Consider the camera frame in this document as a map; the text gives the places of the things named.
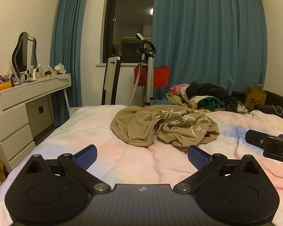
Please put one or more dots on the pastel tie-dye blanket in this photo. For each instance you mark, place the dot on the pastel tie-dye blanket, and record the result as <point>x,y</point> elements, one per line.
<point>155,162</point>

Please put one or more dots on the pink cloth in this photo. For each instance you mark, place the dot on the pink cloth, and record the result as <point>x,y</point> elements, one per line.
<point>176,89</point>

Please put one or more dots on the black upholstered seat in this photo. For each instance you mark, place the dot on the black upholstered seat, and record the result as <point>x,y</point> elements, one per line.
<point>273,98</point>

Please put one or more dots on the red fabric bag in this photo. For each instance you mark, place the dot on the red fabric bag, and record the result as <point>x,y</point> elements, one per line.
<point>160,75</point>

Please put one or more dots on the wide blue curtain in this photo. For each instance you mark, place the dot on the wide blue curtain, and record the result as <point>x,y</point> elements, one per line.
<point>202,40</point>

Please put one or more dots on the black garment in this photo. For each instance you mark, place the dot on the black garment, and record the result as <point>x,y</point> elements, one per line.
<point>207,89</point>

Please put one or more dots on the group of cosmetic bottles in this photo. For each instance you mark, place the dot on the group of cosmetic bottles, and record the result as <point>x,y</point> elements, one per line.
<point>36,73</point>

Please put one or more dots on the brown paper bag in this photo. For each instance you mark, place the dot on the brown paper bag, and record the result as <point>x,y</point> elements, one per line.
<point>254,97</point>

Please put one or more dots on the dark window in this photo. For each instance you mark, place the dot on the dark window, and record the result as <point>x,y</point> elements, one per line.
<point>127,16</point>

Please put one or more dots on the cream cloth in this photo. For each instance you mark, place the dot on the cream cloth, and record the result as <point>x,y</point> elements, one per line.
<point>197,100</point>

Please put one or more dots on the yellow-green cloth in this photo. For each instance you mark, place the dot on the yellow-green cloth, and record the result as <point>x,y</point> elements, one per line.
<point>174,100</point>

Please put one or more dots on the garment steamer stand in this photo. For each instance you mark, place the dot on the garment steamer stand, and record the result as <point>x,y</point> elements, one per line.
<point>149,75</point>

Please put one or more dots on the wavy framed mirror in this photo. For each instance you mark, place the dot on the wavy framed mirror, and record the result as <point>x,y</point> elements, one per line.
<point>23,51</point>

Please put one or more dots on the white and black chair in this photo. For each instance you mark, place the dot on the white and black chair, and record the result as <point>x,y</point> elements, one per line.
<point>110,80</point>

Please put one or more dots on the narrow blue curtain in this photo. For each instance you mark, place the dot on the narrow blue curtain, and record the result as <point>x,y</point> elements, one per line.
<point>68,51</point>

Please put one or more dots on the white vanity desk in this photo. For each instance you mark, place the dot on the white vanity desk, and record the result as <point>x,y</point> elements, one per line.
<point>14,127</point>

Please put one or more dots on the orange box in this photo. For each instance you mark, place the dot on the orange box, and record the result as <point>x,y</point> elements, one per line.
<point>0,88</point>

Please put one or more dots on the green garment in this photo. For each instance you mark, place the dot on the green garment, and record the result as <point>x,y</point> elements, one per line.
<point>212,102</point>

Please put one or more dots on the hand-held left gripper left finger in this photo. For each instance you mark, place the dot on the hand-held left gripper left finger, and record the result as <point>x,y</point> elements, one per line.
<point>86,157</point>

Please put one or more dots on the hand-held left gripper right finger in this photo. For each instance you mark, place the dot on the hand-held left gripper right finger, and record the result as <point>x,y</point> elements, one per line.
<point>198,157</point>

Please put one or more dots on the khaki printed t-shirt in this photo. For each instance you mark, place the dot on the khaki printed t-shirt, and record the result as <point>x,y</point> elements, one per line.
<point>136,127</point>

